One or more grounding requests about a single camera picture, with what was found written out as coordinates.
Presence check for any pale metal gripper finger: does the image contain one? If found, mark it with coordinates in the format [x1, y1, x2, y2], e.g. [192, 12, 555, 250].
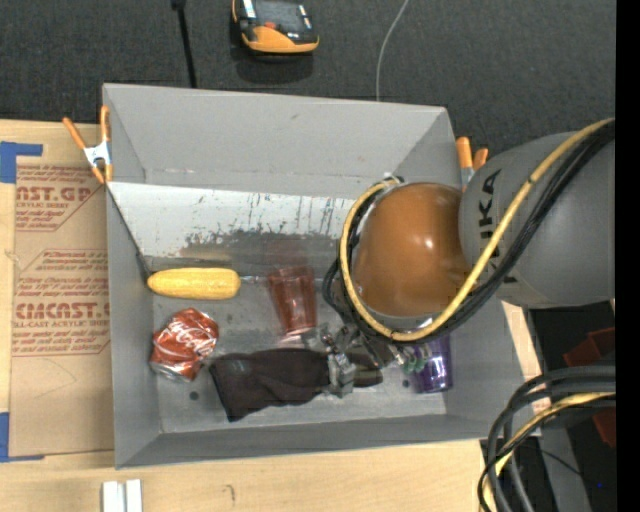
[301, 324, 351, 354]
[325, 351, 358, 399]

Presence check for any purple plastic cup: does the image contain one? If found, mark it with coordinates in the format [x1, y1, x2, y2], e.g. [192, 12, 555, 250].
[402, 333, 454, 394]

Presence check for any grey metal bin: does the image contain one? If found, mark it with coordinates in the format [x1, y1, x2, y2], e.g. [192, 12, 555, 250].
[101, 83, 545, 470]

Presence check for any brown cardboard board red print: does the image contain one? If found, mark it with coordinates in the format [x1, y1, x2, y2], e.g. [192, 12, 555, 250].
[0, 118, 117, 464]

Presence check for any yellow toy corn cob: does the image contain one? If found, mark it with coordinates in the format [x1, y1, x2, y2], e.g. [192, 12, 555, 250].
[146, 267, 242, 301]

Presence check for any crushed red soda can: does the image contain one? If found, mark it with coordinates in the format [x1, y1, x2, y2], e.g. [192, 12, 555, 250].
[148, 307, 221, 383]

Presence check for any dark brown cloth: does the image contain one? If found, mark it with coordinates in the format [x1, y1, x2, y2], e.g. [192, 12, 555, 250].
[208, 347, 334, 423]

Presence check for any clear red plastic cup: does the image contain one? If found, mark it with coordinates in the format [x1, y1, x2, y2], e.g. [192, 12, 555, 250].
[266, 265, 320, 337]

